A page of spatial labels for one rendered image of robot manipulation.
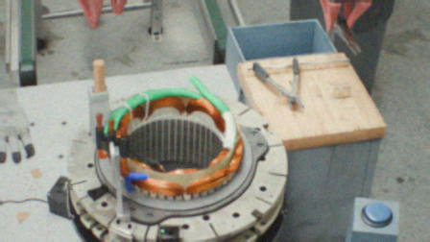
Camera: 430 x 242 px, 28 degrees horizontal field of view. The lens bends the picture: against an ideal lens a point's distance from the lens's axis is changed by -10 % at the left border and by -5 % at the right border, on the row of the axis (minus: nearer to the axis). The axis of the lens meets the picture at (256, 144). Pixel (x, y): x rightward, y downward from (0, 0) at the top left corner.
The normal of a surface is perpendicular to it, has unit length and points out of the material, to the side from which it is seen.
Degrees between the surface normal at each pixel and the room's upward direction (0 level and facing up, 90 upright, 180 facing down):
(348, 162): 90
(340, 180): 90
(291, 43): 90
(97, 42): 0
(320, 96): 0
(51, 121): 0
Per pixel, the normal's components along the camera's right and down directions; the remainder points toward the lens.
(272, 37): 0.28, 0.65
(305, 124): 0.07, -0.75
